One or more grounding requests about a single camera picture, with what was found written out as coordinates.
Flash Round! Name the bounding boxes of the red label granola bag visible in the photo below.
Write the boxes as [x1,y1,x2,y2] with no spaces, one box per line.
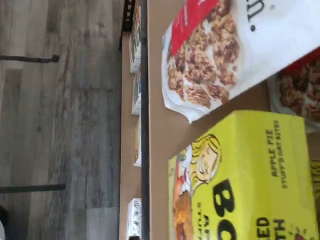
[265,46,320,135]
[161,0,320,125]

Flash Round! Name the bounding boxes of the thin black rod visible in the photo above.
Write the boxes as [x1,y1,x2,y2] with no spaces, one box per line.
[0,54,60,63]
[0,183,66,194]

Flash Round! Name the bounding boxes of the green Bobo's apple pie box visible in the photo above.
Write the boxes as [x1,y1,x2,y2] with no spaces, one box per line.
[167,109,318,240]
[308,154,320,240]

